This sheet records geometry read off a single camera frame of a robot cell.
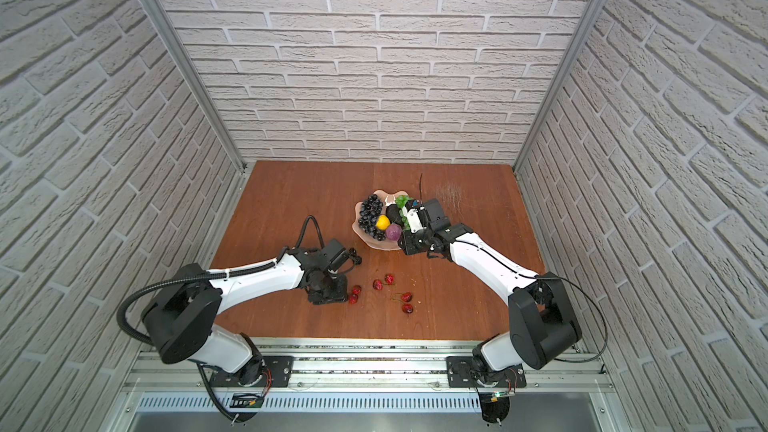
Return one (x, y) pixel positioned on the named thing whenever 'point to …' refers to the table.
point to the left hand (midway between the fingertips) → (347, 295)
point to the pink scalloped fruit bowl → (387, 198)
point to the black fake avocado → (394, 214)
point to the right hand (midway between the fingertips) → (404, 239)
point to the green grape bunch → (401, 201)
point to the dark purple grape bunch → (369, 212)
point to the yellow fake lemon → (383, 222)
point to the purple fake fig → (393, 232)
